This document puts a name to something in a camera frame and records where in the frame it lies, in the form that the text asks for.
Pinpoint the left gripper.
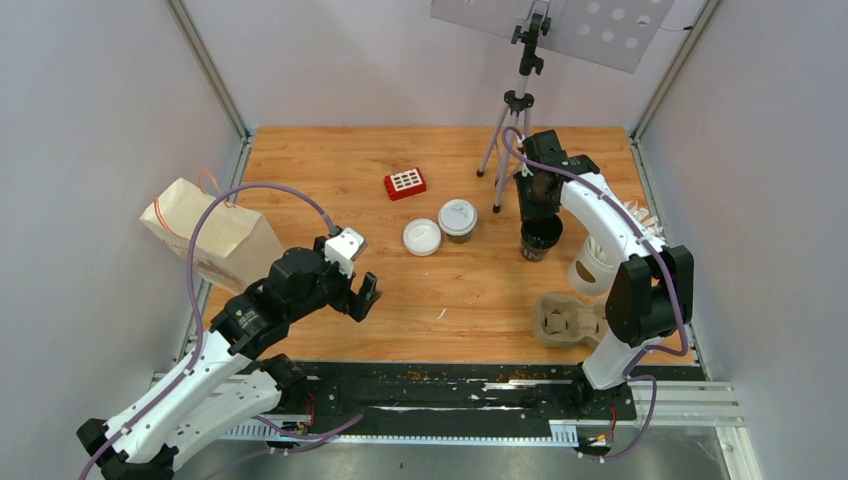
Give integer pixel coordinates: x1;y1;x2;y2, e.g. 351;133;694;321
287;236;382;322

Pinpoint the white plastic cup lid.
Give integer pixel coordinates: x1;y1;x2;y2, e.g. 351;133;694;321
438;199;478;236

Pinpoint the brown coffee cup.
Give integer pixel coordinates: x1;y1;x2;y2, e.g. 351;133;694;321
445;230;473;244

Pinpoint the brown paper bag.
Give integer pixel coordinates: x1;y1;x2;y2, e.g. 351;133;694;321
139;178;284;294

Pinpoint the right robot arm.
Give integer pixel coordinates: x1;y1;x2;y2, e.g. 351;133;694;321
502;130;694;418

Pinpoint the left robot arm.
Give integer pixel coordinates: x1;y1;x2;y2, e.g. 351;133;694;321
77;247;381;479

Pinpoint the paper cup of straws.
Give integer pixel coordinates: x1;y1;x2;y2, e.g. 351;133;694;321
567;201;665;297

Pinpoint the red white block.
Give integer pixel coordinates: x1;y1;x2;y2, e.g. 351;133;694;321
383;167;427;201

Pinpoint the cardboard cup carrier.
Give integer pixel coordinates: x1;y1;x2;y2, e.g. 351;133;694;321
532;292;609;349

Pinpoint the tripod stand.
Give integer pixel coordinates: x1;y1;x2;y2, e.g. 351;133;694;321
476;12;551;177

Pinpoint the white perforated board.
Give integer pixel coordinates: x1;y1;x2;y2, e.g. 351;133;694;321
430;0;674;76

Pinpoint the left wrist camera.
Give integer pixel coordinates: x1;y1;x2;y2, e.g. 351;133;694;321
324;228;367;279

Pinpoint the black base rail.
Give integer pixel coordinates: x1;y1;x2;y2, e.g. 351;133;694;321
225;359;641;446

